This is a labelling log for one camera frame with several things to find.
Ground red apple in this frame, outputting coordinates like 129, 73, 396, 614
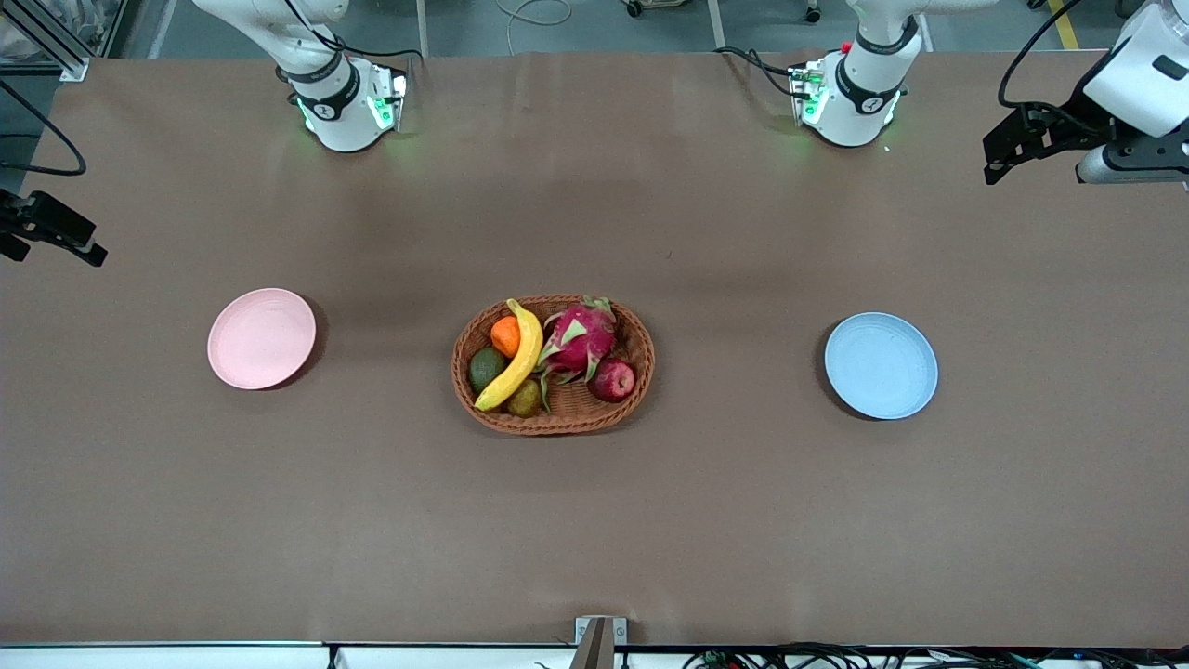
587, 358, 637, 403

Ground yellow banana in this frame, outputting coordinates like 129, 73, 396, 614
473, 297, 545, 413

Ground pink plate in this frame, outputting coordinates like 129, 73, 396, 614
206, 287, 318, 391

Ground light blue plate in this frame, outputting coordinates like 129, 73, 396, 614
824, 311, 939, 421

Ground dark green avocado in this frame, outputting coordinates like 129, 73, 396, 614
467, 347, 509, 395

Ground pink dragon fruit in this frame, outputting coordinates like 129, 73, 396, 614
537, 295, 620, 387

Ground olive green kiwi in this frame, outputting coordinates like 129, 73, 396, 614
505, 378, 545, 419

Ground brown wicker basket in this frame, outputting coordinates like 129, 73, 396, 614
451, 295, 657, 437

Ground brown table cover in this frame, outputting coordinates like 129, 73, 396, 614
0, 48, 1189, 649

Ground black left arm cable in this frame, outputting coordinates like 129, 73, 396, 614
997, 0, 1086, 114

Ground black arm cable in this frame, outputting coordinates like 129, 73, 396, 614
997, 0, 1086, 114
0, 78, 88, 177

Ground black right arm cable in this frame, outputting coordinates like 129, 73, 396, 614
0, 78, 88, 177

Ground aluminium frame profile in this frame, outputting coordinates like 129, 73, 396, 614
0, 0, 91, 83

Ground black base cable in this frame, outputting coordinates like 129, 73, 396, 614
712, 46, 805, 99

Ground white table edge rail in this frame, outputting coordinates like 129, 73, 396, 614
0, 640, 1189, 669

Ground white floor cable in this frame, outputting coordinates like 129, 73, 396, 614
494, 0, 574, 57

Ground black cable bundle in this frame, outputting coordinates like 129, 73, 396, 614
680, 643, 1189, 669

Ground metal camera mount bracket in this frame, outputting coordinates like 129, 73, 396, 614
568, 615, 629, 669

